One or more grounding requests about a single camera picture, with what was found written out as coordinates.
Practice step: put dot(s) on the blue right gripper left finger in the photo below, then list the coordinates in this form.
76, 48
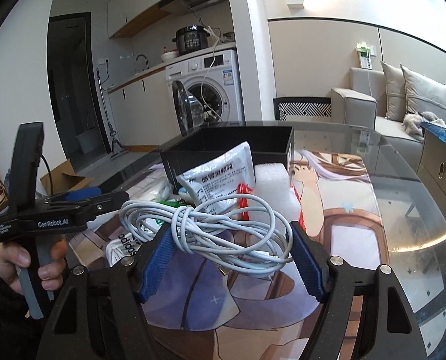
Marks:
162, 250

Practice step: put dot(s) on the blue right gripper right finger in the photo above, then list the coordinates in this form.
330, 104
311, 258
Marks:
306, 262

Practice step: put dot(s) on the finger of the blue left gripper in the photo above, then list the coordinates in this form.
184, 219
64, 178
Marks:
82, 194

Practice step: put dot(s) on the adidas bag of laces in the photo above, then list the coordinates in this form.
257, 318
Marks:
122, 243

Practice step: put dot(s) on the white foam block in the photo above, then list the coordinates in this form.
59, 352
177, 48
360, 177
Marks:
272, 183

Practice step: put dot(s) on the white medicine sachet pack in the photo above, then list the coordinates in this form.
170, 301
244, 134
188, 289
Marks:
210, 184

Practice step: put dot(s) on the red snack packet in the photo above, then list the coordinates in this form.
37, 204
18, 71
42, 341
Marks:
242, 201

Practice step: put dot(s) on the person's left hand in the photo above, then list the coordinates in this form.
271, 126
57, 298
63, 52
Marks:
12, 255

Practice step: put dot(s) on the cardboard box on floor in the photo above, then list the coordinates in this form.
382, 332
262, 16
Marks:
64, 179

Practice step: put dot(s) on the upright floor mop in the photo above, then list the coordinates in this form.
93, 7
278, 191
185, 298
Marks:
117, 149

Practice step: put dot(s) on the anime printed desk mat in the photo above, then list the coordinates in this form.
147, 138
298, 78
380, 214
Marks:
232, 289

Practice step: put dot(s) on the black open storage box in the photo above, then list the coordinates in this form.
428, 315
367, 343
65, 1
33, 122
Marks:
268, 145

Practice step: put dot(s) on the kitchen faucet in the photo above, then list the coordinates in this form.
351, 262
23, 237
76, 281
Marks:
141, 63

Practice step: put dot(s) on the black white patterned chair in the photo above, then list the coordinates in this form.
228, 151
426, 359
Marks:
302, 108

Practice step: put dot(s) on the beige side cabinet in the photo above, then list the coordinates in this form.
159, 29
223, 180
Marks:
432, 169

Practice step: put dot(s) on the white front-load washing machine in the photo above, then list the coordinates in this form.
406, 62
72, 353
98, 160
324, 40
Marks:
206, 89

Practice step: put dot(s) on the beige sofa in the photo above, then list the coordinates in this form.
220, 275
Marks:
364, 104

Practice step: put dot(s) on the white bowl on counter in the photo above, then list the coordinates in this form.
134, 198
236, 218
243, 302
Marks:
169, 55

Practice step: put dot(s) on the grey fluffy clothing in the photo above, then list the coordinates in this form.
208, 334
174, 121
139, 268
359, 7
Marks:
420, 121

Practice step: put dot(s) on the blue book on cabinet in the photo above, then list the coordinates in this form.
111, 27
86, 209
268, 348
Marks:
437, 130

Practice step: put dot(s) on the grey cushion left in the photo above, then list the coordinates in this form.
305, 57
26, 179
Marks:
395, 92

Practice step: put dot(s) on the grey cushion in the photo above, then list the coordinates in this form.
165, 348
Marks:
395, 92
424, 94

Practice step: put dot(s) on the black electric pressure cooker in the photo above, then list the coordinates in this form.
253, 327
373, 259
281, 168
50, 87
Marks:
190, 39

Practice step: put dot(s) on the grey cushion right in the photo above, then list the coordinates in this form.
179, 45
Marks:
424, 94

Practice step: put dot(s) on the white wall intercom phone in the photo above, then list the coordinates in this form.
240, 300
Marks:
365, 54

